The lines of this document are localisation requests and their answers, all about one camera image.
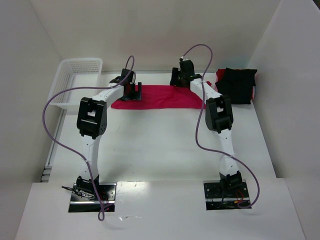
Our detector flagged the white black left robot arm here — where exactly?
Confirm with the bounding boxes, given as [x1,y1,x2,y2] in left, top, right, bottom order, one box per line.
[76,68,142,197]

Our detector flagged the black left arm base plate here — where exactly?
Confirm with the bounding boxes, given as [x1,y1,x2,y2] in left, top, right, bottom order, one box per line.
[68,183,117,213]

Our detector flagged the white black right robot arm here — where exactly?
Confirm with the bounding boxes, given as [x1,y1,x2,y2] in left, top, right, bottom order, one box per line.
[170,57,242,196]

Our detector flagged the black folded t shirt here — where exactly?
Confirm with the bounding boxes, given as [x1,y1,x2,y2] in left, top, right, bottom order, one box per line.
[215,68,258,105]

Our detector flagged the crimson red t shirt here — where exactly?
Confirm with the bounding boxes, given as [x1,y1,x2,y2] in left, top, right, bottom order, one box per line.
[111,85,202,110]

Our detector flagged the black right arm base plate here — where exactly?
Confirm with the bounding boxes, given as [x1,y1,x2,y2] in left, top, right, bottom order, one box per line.
[203,180,251,211]

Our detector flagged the white plastic perforated basket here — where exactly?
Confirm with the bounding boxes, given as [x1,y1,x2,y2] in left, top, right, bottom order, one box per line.
[48,57,103,110]

